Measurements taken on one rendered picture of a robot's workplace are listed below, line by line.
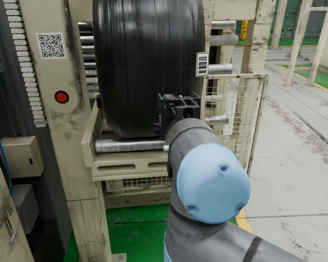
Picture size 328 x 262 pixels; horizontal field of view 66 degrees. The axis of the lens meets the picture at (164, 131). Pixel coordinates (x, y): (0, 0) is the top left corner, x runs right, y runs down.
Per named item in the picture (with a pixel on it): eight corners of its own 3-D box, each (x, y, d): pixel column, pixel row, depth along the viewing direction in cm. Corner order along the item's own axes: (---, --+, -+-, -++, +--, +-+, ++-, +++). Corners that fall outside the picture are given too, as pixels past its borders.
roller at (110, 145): (91, 139, 84) (93, 140, 89) (91, 153, 84) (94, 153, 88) (194, 133, 88) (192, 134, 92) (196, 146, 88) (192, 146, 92)
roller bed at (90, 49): (73, 101, 124) (61, 36, 110) (78, 91, 137) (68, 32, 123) (114, 99, 126) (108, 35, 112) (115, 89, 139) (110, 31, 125)
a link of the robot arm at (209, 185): (176, 234, 27) (187, 161, 24) (163, 179, 37) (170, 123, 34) (247, 233, 28) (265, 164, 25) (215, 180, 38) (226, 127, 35)
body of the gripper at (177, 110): (194, 91, 50) (213, 107, 39) (193, 132, 53) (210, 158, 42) (155, 92, 49) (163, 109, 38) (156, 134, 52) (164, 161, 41)
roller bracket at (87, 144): (85, 169, 83) (80, 143, 78) (98, 118, 118) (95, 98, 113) (95, 168, 83) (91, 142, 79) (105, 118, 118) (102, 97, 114)
